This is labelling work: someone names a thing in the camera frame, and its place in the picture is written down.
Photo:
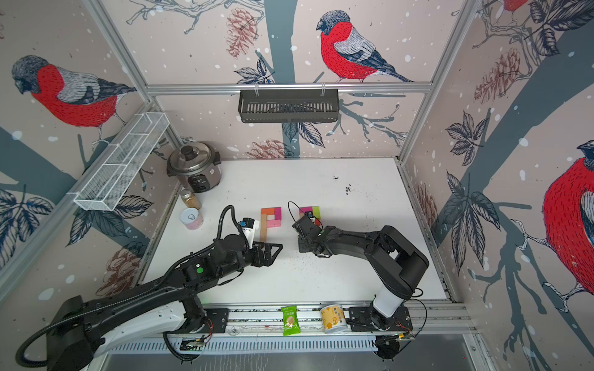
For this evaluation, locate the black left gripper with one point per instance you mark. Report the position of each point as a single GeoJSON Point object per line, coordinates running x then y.
{"type": "Point", "coordinates": [261, 261]}

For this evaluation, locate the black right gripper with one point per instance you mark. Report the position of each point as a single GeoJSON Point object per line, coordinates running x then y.
{"type": "Point", "coordinates": [301, 243]}

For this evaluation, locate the long wooden block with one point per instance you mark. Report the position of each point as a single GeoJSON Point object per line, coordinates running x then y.
{"type": "Point", "coordinates": [264, 220]}
{"type": "Point", "coordinates": [263, 235]}

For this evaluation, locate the light pink block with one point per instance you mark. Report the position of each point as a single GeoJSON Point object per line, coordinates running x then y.
{"type": "Point", "coordinates": [274, 223]}

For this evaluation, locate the orange block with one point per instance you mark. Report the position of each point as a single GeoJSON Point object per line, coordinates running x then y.
{"type": "Point", "coordinates": [268, 211]}

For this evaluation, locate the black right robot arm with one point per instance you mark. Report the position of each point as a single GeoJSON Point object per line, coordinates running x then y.
{"type": "Point", "coordinates": [399, 264]}

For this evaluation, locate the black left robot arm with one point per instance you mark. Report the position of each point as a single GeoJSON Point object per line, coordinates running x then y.
{"type": "Point", "coordinates": [81, 329]}

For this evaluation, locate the green snack packet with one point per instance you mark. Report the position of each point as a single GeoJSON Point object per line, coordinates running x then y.
{"type": "Point", "coordinates": [290, 322]}

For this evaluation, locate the pink tin can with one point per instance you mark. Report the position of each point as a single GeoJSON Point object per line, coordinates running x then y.
{"type": "Point", "coordinates": [191, 218]}

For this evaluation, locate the glass spice jar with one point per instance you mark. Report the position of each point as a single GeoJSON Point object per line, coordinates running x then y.
{"type": "Point", "coordinates": [190, 200]}

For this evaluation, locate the silver rice cooker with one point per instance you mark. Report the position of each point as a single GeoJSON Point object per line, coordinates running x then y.
{"type": "Point", "coordinates": [196, 166]}

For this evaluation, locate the black hanging metal basket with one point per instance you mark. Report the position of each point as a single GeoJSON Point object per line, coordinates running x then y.
{"type": "Point", "coordinates": [289, 106]}

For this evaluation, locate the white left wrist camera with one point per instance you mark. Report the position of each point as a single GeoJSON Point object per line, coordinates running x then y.
{"type": "Point", "coordinates": [249, 228]}

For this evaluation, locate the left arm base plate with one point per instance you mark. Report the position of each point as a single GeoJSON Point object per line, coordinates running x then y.
{"type": "Point", "coordinates": [213, 320]}

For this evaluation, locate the yellow cup on rail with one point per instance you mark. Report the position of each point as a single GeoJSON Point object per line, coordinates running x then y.
{"type": "Point", "coordinates": [333, 319]}

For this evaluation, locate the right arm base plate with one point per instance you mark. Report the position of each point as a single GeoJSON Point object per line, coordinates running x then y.
{"type": "Point", "coordinates": [368, 319]}

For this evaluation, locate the white wire basket shelf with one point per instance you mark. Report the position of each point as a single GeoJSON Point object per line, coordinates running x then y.
{"type": "Point", "coordinates": [126, 156]}

